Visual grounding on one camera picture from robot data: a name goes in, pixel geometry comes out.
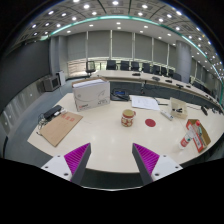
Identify row of black office chairs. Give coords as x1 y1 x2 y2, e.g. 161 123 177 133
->
85 59 183 82

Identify flat round red coaster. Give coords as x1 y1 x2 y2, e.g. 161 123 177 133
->
144 118 157 128

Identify recessed ceiling lights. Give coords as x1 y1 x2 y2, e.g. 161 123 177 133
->
29 0 224 84

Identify red floral ceramic mug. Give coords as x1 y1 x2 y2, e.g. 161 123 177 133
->
120 108 137 128

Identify white printed paper sheets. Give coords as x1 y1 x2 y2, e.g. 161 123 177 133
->
129 94 161 112

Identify open brown cardboard box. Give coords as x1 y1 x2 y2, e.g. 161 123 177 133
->
185 118 212 154

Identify long curved conference desk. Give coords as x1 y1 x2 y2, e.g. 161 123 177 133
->
68 69 224 111

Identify grey boxy monitor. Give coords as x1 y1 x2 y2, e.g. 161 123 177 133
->
42 75 62 93

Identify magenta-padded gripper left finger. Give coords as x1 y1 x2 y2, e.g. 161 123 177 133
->
40 142 92 186

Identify white desk organizer box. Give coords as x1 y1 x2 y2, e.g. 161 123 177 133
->
169 96 189 120

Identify white copy paper box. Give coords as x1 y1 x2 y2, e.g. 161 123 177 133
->
71 77 111 112

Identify black flat electronic device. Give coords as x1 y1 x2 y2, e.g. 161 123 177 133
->
43 104 64 120

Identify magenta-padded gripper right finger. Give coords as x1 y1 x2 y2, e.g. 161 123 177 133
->
131 142 184 186

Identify white remote control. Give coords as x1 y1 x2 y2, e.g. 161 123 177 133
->
159 109 175 122

